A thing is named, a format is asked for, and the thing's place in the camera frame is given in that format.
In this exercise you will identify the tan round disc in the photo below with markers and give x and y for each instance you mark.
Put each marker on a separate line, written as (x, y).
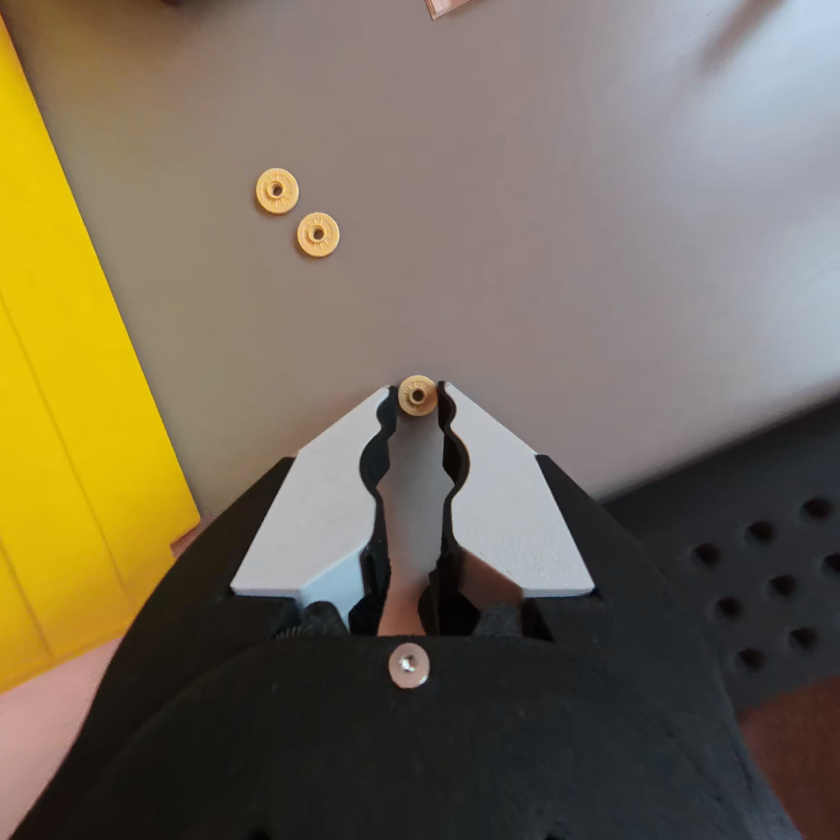
(417, 396)
(318, 234)
(277, 191)

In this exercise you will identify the grey desk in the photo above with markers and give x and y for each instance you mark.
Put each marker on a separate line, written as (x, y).
(525, 197)

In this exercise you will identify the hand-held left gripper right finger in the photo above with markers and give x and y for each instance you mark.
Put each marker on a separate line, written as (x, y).
(518, 518)

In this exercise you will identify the yellow plastic bin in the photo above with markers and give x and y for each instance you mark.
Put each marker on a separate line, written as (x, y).
(52, 328)

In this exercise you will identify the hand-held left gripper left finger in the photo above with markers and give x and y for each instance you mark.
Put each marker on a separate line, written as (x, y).
(308, 512)

